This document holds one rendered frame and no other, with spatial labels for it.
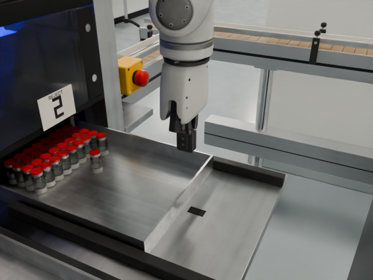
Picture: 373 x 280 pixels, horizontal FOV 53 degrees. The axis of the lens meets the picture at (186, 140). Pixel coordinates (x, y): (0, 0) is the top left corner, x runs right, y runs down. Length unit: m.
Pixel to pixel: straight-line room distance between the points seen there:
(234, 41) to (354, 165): 0.67
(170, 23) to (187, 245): 0.33
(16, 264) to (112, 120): 0.39
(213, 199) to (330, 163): 0.97
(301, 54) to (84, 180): 0.94
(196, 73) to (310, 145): 1.03
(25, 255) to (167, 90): 0.32
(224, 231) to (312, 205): 1.55
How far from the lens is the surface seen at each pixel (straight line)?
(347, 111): 2.13
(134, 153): 0.81
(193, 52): 0.56
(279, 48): 1.43
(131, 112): 1.00
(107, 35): 0.81
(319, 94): 2.11
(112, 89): 0.85
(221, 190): 0.70
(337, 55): 1.40
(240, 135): 1.63
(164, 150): 0.79
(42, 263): 0.59
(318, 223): 2.05
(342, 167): 1.60
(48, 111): 0.71
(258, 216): 0.66
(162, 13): 0.48
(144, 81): 0.88
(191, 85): 0.59
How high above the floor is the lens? 1.31
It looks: 30 degrees down
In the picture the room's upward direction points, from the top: straight up
